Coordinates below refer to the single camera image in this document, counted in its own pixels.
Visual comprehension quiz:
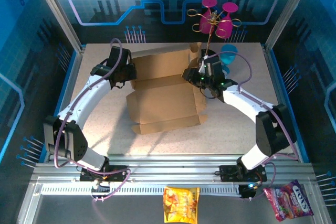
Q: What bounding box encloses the brown cardboard paper box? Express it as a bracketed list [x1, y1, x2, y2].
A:
[125, 41, 208, 135]

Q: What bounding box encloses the blue plastic cup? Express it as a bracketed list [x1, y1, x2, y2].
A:
[220, 44, 239, 66]

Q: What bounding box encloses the pink stemmed glass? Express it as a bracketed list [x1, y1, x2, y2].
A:
[215, 2, 239, 39]
[198, 0, 218, 35]

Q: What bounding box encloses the black controller module with light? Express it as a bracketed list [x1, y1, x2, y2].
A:
[239, 184, 257, 199]

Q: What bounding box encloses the white connector module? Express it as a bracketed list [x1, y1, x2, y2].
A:
[91, 180, 111, 193]

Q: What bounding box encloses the yellow snack bag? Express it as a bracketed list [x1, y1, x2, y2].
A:
[162, 186, 201, 224]

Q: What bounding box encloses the purple candy bag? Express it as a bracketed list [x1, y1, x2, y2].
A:
[263, 179, 314, 222]

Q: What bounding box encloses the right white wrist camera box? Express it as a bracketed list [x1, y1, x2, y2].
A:
[198, 55, 211, 74]

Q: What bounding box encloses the gold wire glass rack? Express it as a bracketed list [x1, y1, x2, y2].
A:
[186, 6, 242, 61]

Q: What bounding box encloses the aluminium frame post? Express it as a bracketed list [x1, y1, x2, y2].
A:
[264, 0, 313, 49]
[29, 0, 85, 52]

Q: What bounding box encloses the aluminium frame rail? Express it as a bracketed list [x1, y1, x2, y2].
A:
[30, 154, 316, 183]

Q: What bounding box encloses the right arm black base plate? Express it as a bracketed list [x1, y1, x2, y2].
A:
[219, 164, 268, 183]

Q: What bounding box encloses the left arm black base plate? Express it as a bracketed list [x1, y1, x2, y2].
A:
[79, 165, 131, 183]

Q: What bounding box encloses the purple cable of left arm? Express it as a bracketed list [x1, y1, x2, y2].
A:
[54, 38, 131, 202]

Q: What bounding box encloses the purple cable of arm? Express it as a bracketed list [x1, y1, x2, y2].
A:
[54, 38, 131, 202]
[209, 50, 300, 201]

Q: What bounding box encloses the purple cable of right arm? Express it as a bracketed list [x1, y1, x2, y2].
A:
[209, 50, 300, 201]

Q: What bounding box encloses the white slotted cable duct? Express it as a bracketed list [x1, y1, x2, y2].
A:
[40, 186, 242, 196]

